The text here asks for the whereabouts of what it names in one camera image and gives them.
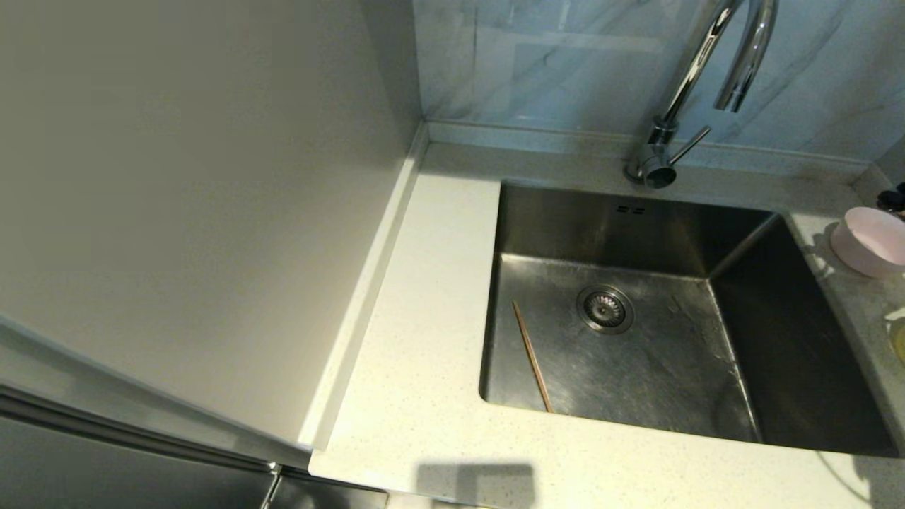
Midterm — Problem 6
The pink plastic bowl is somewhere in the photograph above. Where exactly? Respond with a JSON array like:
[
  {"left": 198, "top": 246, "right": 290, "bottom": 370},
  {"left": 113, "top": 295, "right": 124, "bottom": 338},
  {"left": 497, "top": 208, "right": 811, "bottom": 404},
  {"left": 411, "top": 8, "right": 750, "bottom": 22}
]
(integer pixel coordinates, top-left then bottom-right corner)
[{"left": 829, "top": 206, "right": 905, "bottom": 279}]

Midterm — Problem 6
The chrome faucet lever rod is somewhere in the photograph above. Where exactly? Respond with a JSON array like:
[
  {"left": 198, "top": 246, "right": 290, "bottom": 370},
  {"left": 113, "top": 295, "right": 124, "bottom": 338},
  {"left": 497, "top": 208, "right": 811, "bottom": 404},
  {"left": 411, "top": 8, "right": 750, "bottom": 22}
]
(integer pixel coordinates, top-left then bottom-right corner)
[{"left": 668, "top": 126, "right": 711, "bottom": 165}]

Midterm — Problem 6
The brown wooden chopstick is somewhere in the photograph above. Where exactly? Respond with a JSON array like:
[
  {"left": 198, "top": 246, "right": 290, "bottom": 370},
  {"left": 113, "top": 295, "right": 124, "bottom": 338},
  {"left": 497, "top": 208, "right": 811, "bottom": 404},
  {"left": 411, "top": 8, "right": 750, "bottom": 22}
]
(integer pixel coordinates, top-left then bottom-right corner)
[{"left": 510, "top": 299, "right": 554, "bottom": 414}]

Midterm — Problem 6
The stainless steel sink basin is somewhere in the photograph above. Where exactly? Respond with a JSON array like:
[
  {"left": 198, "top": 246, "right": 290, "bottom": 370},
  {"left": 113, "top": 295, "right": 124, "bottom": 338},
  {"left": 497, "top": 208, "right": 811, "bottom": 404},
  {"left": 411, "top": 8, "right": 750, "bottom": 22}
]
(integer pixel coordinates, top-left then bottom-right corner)
[{"left": 479, "top": 180, "right": 902, "bottom": 457}]

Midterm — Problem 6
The chrome gooseneck faucet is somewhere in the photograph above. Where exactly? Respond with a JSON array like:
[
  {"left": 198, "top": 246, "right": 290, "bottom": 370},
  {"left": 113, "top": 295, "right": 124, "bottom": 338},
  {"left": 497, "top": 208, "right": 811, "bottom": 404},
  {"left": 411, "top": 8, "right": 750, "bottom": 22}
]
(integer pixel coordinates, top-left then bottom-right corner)
[{"left": 622, "top": 0, "right": 780, "bottom": 189}]

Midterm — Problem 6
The round metal drain strainer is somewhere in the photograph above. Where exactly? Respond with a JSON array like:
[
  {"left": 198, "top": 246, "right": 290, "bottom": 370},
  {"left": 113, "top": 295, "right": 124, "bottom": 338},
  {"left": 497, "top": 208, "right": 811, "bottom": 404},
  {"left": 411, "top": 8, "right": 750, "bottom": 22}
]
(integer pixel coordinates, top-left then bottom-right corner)
[{"left": 576, "top": 284, "right": 635, "bottom": 334}]

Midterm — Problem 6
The under-counter cabinet front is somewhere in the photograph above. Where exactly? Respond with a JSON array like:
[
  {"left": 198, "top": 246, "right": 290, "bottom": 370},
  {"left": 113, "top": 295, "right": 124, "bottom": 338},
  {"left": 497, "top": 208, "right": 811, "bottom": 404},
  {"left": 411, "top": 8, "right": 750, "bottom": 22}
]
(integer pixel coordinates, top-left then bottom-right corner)
[{"left": 272, "top": 472, "right": 388, "bottom": 509}]

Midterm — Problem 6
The tall cabinet unit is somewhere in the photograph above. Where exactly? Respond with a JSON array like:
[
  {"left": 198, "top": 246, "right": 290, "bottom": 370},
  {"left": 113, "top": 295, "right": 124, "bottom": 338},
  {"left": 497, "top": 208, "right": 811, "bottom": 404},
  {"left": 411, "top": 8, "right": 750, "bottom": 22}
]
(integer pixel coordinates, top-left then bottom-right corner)
[{"left": 0, "top": 0, "right": 425, "bottom": 509}]

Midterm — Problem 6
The metal cabinet handle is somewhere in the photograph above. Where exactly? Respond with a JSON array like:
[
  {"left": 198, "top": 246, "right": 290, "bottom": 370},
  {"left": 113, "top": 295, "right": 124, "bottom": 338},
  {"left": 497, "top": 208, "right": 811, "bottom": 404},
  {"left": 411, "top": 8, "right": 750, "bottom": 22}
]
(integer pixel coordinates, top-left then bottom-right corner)
[{"left": 258, "top": 463, "right": 284, "bottom": 509}]

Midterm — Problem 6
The silver cabinet rail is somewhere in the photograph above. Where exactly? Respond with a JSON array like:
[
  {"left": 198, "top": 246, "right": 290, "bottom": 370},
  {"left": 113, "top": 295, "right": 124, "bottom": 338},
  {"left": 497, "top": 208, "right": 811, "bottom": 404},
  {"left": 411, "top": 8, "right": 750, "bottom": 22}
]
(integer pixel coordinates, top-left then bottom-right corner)
[{"left": 0, "top": 385, "right": 312, "bottom": 476}]

